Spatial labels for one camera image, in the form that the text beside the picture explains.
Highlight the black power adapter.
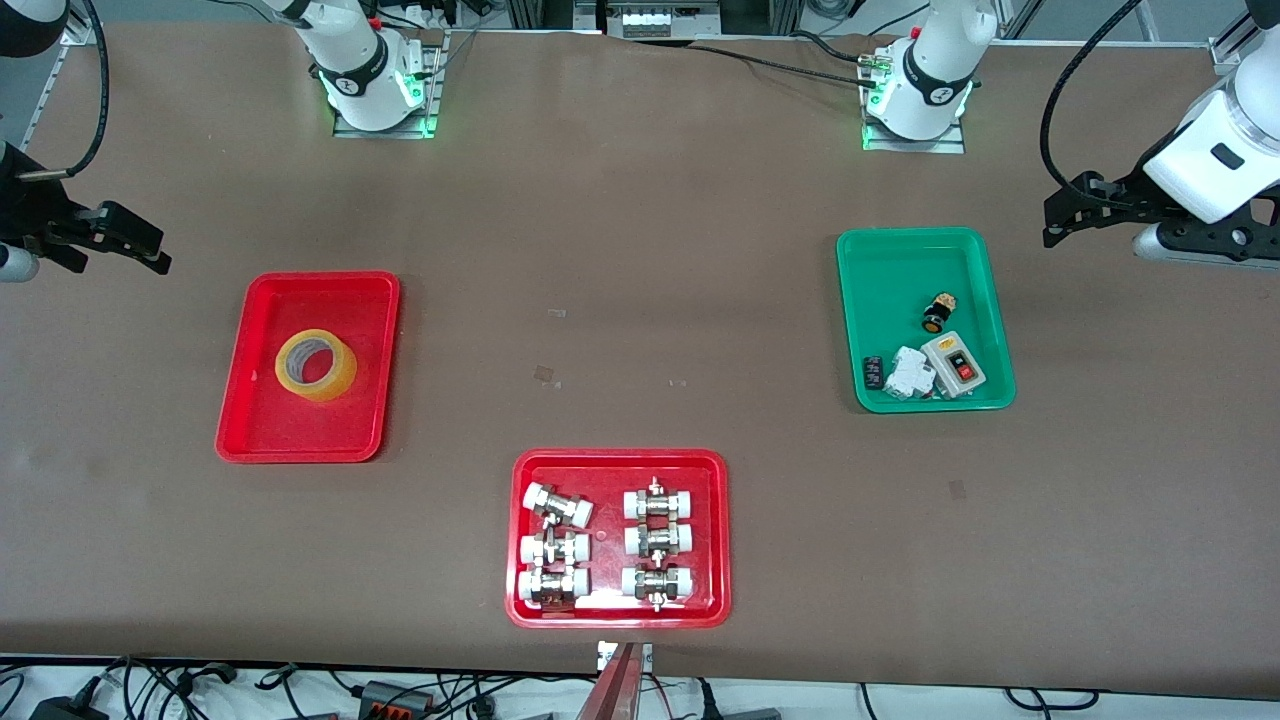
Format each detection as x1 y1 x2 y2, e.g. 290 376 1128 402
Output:
28 695 111 720

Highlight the grey switch box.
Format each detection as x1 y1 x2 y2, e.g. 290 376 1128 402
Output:
920 331 986 400

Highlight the black aluminium frame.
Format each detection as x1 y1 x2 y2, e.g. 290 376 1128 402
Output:
505 0 801 41

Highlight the grey junction box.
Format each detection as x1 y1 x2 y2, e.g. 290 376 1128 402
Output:
358 680 438 717

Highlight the white capped brass pipe fitting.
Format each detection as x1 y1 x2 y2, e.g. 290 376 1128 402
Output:
523 482 595 529
519 530 592 568
623 477 696 522
623 522 695 558
621 563 695 613
517 566 591 611

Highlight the white power strip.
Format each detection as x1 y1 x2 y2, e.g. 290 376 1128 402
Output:
620 3 721 39

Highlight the red metal bar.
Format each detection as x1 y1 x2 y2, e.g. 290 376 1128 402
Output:
575 643 643 720

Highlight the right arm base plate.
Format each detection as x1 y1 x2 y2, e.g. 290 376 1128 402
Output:
333 30 443 140

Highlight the black table cable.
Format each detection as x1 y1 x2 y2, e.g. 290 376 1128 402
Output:
690 38 881 89

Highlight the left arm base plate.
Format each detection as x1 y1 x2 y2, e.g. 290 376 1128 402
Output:
862 40 967 154

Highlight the green plastic tray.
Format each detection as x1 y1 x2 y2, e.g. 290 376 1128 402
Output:
836 227 1018 414

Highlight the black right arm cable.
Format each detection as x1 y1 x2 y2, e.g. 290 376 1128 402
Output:
15 0 111 181

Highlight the white mounting plate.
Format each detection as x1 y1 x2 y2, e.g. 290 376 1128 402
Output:
597 640 654 673

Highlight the red tray holding fittings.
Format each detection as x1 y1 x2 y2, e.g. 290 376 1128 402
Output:
505 448 732 630

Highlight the yellow packing tape roll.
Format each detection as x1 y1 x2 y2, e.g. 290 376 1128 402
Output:
275 328 358 403

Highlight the black left camera bracket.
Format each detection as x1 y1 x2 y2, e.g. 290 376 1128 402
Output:
1165 197 1280 256

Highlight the white circuit breaker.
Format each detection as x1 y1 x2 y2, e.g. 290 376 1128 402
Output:
884 346 938 401

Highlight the empty red plastic tray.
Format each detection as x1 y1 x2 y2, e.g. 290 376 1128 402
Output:
215 271 402 464

